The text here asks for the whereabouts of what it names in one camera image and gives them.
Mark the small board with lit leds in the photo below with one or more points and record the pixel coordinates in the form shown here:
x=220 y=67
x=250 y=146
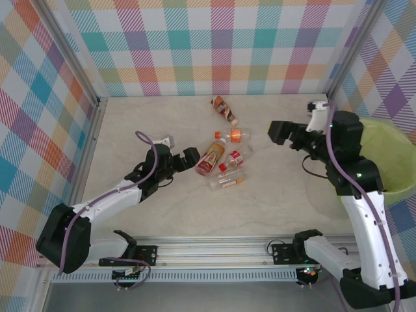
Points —
x=307 y=271

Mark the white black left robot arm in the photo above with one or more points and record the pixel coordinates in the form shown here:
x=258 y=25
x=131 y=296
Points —
x=107 y=203

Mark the clear bottle orange label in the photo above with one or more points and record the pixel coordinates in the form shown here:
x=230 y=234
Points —
x=235 y=135

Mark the clear bottle yellow white label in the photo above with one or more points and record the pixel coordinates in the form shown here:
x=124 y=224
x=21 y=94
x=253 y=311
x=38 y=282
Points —
x=226 y=180

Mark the aluminium base beam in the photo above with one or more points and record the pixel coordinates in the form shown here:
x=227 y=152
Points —
x=211 y=252

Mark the aluminium side rail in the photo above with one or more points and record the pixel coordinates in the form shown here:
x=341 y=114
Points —
x=94 y=130

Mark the gold red energy drink bottle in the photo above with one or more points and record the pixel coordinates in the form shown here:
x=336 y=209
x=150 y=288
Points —
x=211 y=157

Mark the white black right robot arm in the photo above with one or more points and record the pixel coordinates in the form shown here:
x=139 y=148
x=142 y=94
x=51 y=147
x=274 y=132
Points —
x=367 y=227

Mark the aluminium frame post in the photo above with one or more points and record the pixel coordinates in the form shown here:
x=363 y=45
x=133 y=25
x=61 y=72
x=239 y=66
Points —
x=70 y=52
x=354 y=52

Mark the clear bottle red label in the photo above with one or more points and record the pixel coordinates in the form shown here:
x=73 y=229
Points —
x=237 y=157

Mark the brown coffee drink bottle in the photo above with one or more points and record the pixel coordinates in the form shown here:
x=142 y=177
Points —
x=222 y=109

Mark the light green plastic bin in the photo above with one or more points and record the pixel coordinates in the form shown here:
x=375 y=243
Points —
x=393 y=156

